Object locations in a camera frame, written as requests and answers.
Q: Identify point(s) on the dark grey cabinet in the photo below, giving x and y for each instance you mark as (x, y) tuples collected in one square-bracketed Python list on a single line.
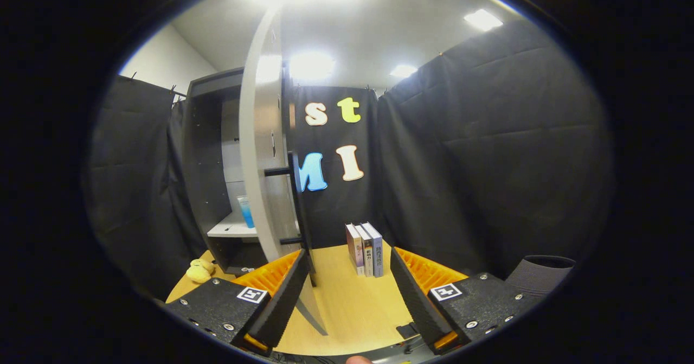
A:
[(203, 163)]

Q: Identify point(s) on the black backdrop cloth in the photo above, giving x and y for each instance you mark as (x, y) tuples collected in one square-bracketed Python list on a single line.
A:
[(488, 163)]

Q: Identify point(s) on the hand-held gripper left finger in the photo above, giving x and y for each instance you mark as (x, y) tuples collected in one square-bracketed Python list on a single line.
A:
[(284, 304)]

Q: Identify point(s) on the white book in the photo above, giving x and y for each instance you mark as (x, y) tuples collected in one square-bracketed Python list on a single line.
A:
[(367, 255)]

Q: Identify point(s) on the blue-grey book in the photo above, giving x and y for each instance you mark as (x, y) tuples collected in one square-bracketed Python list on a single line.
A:
[(377, 250)]

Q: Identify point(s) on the yellow plush toy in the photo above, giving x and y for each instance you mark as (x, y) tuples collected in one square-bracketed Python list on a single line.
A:
[(199, 272)]

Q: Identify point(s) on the grey ribbed fabric cuff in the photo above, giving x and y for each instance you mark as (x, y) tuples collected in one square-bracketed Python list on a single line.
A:
[(539, 277)]

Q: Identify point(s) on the blue and white tube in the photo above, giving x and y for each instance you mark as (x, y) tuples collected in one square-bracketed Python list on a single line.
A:
[(246, 215)]

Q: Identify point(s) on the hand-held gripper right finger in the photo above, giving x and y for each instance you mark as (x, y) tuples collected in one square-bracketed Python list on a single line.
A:
[(420, 304)]

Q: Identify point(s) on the white cabinet shelf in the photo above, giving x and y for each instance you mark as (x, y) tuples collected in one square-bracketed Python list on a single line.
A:
[(230, 227)]

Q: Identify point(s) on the beige cabinet door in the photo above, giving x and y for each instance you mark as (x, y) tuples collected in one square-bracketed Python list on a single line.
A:
[(260, 163)]

